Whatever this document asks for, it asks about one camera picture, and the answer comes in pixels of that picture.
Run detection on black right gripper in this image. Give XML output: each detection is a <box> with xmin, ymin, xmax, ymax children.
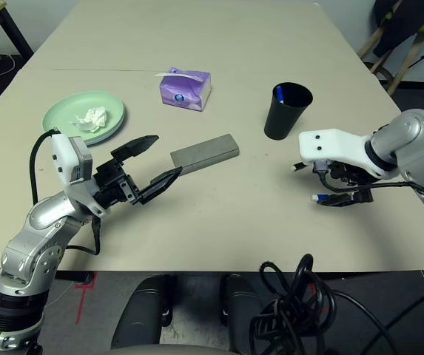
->
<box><xmin>311</xmin><ymin>160</ymin><xmax>377</xmax><ymax>207</ymax></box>

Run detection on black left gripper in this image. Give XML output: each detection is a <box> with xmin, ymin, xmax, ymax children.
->
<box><xmin>92</xmin><ymin>135</ymin><xmax>184</xmax><ymax>209</ymax></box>

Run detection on grey glasses case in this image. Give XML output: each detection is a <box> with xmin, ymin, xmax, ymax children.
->
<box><xmin>169</xmin><ymin>133</ymin><xmax>240</xmax><ymax>175</ymax></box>

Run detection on white tissue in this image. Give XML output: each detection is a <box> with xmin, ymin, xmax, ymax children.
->
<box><xmin>70</xmin><ymin>106</ymin><xmax>108</xmax><ymax>133</ymax></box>

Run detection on light green plate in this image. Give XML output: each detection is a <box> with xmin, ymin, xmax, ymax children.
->
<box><xmin>42</xmin><ymin>91</ymin><xmax>127</xmax><ymax>144</ymax></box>

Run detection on light blue plate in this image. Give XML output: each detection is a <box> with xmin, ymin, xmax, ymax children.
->
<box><xmin>84</xmin><ymin>109</ymin><xmax>128</xmax><ymax>147</ymax></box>

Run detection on purple tissue pack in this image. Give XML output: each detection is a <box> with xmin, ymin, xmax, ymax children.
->
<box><xmin>155</xmin><ymin>67</ymin><xmax>212</xmax><ymax>112</ymax></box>

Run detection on black plastic cup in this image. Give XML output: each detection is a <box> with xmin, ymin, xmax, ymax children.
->
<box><xmin>263</xmin><ymin>81</ymin><xmax>314</xmax><ymax>141</ymax></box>

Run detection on dark grey robot left leg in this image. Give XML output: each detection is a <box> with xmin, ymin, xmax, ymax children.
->
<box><xmin>111</xmin><ymin>275</ymin><xmax>178</xmax><ymax>351</ymax></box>

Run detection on dark grey robot leg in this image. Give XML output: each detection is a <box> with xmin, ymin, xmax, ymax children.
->
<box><xmin>221</xmin><ymin>274</ymin><xmax>268</xmax><ymax>355</ymax></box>
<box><xmin>111</xmin><ymin>275</ymin><xmax>178</xmax><ymax>351</ymax></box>

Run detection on dark grey robot right leg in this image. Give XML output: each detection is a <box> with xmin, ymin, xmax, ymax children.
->
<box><xmin>221</xmin><ymin>274</ymin><xmax>268</xmax><ymax>355</ymax></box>

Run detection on wooden chair with jacket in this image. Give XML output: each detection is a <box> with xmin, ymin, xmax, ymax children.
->
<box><xmin>372</xmin><ymin>0</ymin><xmax>424</xmax><ymax>58</ymax></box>

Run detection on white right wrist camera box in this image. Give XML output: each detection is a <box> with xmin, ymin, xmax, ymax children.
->
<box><xmin>298</xmin><ymin>128</ymin><xmax>397</xmax><ymax>181</ymax></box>

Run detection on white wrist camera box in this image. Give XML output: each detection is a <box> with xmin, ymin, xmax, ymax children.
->
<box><xmin>50</xmin><ymin>133</ymin><xmax>107</xmax><ymax>216</ymax></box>
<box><xmin>298</xmin><ymin>128</ymin><xmax>397</xmax><ymax>181</ymax></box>

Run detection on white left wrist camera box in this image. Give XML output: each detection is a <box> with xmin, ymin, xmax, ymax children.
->
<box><xmin>50</xmin><ymin>133</ymin><xmax>107</xmax><ymax>216</ymax></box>

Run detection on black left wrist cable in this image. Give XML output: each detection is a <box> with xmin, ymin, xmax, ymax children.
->
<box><xmin>29</xmin><ymin>129</ymin><xmax>101</xmax><ymax>256</ymax></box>

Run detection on black tangled cable bundle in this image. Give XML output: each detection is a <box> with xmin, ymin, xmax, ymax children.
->
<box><xmin>250</xmin><ymin>253</ymin><xmax>424</xmax><ymax>355</ymax></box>

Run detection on side table black frame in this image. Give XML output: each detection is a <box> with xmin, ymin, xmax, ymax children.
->
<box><xmin>0</xmin><ymin>0</ymin><xmax>35</xmax><ymax>66</ymax></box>

